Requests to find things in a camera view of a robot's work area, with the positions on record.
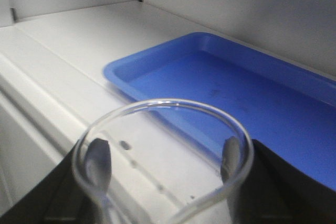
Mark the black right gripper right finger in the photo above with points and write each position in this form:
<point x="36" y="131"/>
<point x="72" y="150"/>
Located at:
<point x="276" y="192"/>

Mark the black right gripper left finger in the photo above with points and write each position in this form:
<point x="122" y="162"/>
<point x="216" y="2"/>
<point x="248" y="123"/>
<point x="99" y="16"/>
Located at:
<point x="73" y="192"/>

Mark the clear glass beaker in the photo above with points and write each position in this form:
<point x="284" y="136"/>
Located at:
<point x="164" y="161"/>

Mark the blue plastic tray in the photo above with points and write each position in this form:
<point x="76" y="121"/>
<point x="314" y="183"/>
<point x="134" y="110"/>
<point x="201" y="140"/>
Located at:
<point x="289" y="109"/>

